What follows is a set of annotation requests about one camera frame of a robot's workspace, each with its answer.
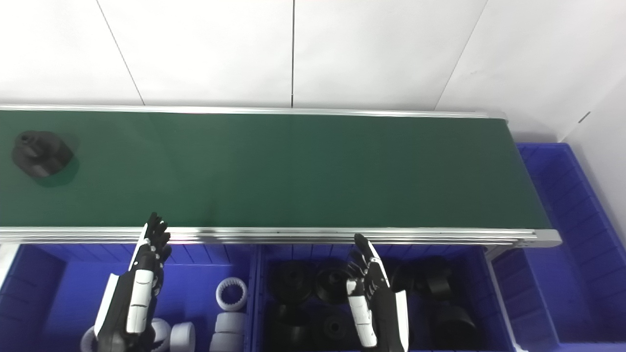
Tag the blue bin with black parts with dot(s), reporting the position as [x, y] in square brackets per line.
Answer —
[484, 293]

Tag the black round flanged part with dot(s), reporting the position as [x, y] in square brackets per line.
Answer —
[425, 278]
[332, 283]
[292, 281]
[452, 326]
[41, 154]
[288, 328]
[335, 328]

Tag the green conveyor belt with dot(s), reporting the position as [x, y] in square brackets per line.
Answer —
[293, 171]
[293, 237]

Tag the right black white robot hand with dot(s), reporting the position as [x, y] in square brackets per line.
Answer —
[376, 303]

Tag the blue bin with white parts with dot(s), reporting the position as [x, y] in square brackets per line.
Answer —
[63, 293]

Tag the empty large blue bin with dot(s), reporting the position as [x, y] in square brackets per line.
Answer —
[567, 244]

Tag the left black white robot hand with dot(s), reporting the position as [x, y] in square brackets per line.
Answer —
[137, 293]

